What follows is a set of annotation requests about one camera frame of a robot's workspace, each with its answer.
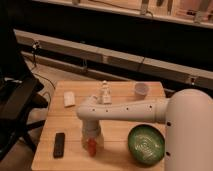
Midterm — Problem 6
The white rectangular sponge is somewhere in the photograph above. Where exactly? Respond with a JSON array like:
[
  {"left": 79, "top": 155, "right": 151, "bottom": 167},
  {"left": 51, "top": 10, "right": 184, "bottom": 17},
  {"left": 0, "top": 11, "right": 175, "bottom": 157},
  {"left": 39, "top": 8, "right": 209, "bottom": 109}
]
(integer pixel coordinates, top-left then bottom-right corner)
[{"left": 64, "top": 91, "right": 75, "bottom": 107}]

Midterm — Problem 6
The white plastic bottle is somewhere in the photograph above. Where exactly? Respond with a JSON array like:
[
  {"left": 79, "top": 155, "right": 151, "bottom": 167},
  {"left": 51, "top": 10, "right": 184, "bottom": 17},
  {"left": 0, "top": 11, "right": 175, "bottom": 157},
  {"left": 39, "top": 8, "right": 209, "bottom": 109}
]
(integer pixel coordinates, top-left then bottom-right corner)
[{"left": 101, "top": 80, "right": 111, "bottom": 104}]

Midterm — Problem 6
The black rectangular block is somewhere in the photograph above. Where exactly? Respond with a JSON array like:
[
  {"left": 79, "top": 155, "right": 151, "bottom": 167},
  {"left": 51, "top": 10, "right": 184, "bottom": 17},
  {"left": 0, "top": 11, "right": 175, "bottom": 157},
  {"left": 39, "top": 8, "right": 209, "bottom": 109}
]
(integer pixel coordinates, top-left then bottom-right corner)
[{"left": 53, "top": 132, "right": 65, "bottom": 158}]

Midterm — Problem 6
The black office chair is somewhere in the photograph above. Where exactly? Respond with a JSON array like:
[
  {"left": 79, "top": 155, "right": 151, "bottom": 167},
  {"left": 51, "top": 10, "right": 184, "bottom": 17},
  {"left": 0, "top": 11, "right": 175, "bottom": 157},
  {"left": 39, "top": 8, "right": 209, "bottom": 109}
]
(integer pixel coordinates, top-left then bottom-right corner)
[{"left": 0, "top": 19, "right": 48, "bottom": 161}]

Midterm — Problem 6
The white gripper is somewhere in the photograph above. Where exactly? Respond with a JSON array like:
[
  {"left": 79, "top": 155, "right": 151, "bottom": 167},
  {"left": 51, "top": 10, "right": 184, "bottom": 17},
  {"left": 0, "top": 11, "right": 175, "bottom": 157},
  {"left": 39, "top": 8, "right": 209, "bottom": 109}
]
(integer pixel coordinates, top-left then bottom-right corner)
[{"left": 81, "top": 120, "right": 104, "bottom": 150}]

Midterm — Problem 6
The red orange pepper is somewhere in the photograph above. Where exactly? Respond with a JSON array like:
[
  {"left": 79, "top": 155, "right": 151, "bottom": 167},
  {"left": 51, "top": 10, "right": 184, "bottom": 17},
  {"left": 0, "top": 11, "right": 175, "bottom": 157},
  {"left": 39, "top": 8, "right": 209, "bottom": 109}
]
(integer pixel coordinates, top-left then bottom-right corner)
[{"left": 87, "top": 139, "right": 97, "bottom": 157}]

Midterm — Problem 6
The black cable on floor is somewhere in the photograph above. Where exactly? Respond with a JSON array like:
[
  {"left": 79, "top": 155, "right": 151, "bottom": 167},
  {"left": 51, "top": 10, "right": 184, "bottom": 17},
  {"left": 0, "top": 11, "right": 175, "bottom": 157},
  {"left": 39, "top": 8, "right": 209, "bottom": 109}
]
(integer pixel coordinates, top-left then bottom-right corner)
[{"left": 31, "top": 71, "right": 57, "bottom": 101}]

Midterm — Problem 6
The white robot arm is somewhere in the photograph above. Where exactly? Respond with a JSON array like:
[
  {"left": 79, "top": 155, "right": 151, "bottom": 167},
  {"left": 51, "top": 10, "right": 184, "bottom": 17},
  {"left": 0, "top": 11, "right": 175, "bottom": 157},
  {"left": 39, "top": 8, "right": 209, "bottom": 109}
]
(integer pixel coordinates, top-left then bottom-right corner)
[{"left": 77, "top": 89, "right": 213, "bottom": 171}]

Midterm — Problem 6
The white paper cup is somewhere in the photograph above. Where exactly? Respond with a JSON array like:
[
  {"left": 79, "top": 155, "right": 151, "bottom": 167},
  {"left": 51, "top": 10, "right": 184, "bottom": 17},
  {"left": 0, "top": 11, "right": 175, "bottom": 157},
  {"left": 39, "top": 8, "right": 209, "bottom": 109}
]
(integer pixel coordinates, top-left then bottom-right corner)
[{"left": 134, "top": 82, "right": 149, "bottom": 96}]

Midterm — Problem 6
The green ceramic bowl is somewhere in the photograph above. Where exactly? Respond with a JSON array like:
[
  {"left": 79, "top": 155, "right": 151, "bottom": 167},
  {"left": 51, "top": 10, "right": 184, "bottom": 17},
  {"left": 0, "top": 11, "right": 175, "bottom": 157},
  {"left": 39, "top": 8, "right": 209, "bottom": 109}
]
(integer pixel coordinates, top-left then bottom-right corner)
[{"left": 128, "top": 124, "right": 165, "bottom": 166}]

